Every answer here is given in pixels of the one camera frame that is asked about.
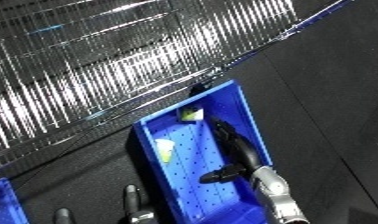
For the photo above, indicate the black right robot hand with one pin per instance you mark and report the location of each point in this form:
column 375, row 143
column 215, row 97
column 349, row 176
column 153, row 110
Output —
column 244, row 153

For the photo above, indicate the pale right robot forearm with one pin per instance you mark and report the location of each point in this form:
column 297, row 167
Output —
column 274, row 196

